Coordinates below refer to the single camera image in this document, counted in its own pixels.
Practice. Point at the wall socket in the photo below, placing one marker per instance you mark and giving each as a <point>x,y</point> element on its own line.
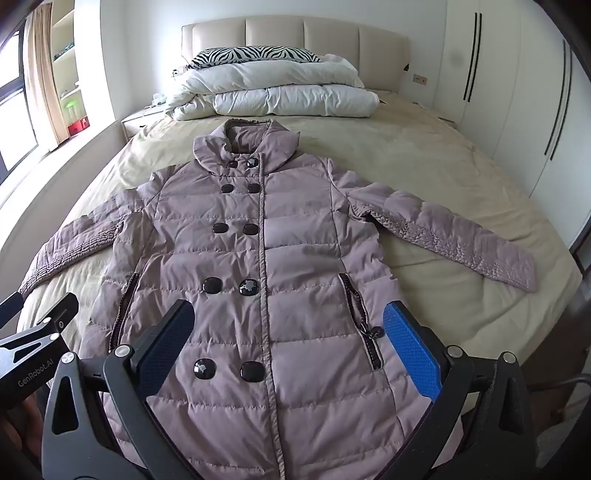
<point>419,79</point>

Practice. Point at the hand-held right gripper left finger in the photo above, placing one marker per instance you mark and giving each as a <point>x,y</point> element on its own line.
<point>162,344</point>

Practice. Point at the green lamp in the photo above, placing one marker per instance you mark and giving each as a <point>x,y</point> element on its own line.
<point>70,110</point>

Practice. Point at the bed with beige sheet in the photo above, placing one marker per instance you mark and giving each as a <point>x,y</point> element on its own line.
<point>438,175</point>

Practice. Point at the white nightstand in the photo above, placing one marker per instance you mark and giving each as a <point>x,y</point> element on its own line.
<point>138,119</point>

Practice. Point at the beige padded headboard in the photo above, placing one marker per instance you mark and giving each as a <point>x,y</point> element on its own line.
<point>286,32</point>

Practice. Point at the black framed window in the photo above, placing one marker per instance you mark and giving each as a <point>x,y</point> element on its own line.
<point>14,101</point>

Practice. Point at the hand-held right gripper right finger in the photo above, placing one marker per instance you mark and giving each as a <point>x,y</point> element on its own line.
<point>411,350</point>

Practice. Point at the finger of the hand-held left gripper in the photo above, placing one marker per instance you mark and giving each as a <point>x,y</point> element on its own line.
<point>10,308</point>
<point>55,314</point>

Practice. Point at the beige curtain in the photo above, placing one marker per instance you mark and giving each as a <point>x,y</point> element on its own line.
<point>44,83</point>

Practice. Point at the white folded duvet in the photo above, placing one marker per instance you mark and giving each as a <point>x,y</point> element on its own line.
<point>286,94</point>

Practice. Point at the zebra striped pillow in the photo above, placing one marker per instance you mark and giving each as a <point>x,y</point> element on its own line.
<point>258,54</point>

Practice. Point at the red box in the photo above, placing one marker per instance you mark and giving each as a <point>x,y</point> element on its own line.
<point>78,127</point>

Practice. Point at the white wall shelf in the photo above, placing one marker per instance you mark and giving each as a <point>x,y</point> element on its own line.
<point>69,69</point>

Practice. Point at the mauve quilted puffer jacket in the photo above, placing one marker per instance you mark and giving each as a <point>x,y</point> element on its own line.
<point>300,240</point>

